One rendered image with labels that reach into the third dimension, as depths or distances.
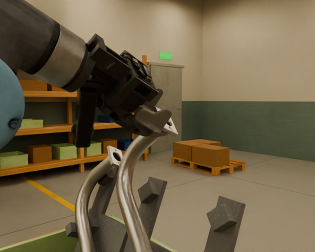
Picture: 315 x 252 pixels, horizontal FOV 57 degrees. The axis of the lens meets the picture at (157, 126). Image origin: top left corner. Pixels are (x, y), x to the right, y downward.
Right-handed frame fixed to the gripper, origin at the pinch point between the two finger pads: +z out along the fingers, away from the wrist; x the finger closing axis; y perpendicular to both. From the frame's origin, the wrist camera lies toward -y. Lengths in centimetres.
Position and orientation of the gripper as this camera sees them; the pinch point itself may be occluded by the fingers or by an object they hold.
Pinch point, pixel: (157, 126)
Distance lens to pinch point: 54.0
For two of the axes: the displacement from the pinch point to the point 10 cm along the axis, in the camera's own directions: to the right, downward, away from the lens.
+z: 6.6, 3.6, 6.6
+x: -2.7, -7.1, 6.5
